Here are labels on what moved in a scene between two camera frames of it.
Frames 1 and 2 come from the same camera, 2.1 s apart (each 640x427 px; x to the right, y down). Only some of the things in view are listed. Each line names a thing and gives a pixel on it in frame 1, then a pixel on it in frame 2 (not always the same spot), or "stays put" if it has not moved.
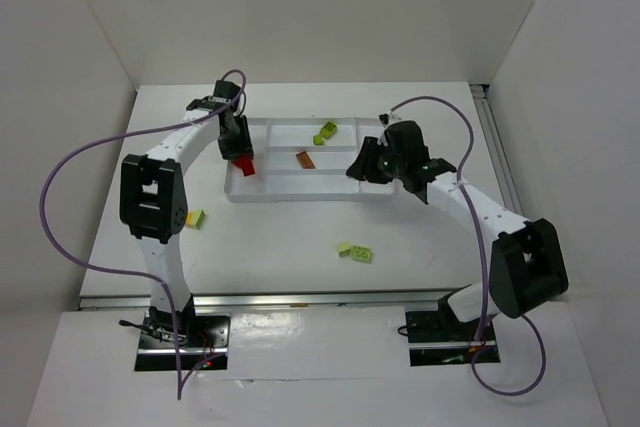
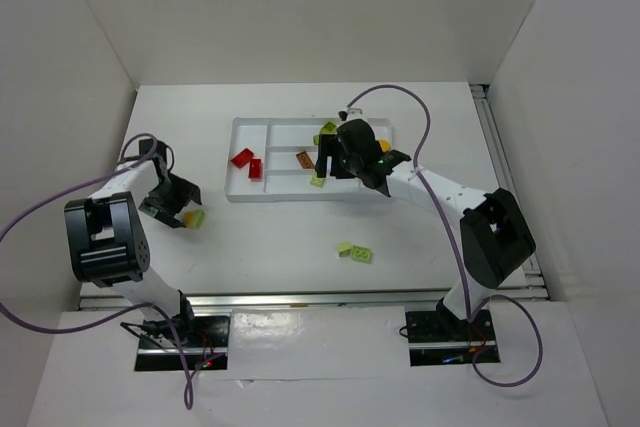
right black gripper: (375, 159) → (329, 155)
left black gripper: (236, 148) → (170, 195)
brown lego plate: (305, 160) stays put
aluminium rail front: (276, 299) stays put
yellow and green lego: (195, 219) stays put
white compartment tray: (305, 159) stays put
